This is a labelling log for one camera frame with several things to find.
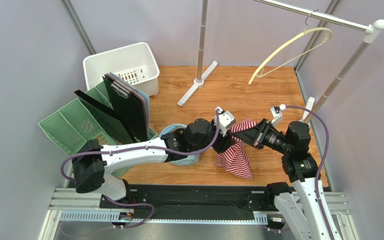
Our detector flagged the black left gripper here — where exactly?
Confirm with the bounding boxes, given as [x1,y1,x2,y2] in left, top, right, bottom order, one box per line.
[188,118,236,153]

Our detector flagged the red white striped tank top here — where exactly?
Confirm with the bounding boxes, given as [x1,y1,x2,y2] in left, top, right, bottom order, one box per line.
[214,137,254,179]

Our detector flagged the cream plastic hanger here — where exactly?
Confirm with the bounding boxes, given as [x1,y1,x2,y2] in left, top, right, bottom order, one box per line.
[248,10,334,85]

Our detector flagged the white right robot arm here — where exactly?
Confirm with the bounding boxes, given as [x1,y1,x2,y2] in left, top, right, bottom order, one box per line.
[233,119,342,240]

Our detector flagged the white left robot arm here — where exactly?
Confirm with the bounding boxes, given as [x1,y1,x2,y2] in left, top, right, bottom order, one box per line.
[71,116,236,201]

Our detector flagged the blue white headphones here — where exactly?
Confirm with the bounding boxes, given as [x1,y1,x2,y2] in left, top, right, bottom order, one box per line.
[159,123,200,166]

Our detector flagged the white clothes rack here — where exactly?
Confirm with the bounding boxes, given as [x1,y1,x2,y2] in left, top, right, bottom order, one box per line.
[177,0,384,125]

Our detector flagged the black clipboard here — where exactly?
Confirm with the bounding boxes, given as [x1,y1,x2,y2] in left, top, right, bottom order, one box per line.
[103,73,149,142]

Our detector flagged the blue clipboard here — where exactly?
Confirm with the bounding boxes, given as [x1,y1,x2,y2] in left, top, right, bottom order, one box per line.
[109,72,150,128]

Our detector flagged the black folder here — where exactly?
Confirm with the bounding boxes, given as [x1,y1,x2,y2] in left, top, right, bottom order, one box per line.
[74,90,138,145]

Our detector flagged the green plastic file rack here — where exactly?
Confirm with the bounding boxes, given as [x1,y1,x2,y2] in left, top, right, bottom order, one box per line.
[38,80,158,179]

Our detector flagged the white plastic bin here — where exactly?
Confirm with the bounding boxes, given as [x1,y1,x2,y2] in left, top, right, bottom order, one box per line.
[82,42,160,96]

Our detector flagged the pink clipboard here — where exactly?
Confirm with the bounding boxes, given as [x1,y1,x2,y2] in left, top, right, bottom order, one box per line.
[109,72,150,129]

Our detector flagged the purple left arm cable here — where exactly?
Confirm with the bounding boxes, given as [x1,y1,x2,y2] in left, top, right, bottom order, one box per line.
[61,109,221,182]

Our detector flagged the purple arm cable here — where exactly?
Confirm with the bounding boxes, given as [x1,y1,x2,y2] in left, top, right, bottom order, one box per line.
[61,109,221,182]
[283,105,337,240]

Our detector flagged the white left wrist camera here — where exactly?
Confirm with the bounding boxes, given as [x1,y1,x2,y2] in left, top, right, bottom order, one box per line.
[214,106,236,137]

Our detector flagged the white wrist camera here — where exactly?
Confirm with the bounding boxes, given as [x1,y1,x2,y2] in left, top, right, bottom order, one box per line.
[270,104,286,127]
[214,106,236,137]

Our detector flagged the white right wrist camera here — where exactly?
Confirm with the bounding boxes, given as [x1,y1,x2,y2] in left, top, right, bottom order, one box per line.
[270,104,286,127]

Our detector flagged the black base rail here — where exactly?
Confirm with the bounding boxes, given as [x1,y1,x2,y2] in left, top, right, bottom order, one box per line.
[98,183,333,221]

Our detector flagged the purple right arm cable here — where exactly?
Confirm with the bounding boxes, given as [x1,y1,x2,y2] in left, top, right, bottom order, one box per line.
[283,105,337,240]

